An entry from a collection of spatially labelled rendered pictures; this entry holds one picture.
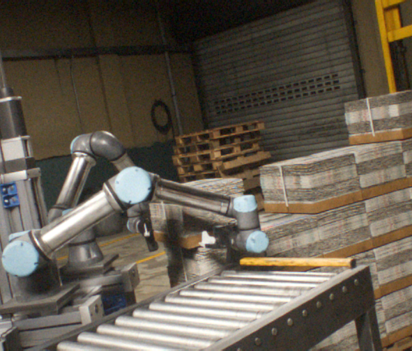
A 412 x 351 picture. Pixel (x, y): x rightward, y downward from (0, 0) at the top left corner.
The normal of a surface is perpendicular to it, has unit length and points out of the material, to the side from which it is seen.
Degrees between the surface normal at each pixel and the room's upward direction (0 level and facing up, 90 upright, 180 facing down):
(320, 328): 90
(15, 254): 93
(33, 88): 90
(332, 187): 90
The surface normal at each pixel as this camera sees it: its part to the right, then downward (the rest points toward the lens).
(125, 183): 0.24, -0.03
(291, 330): 0.72, -0.09
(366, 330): -0.67, 0.18
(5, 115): -0.15, 0.09
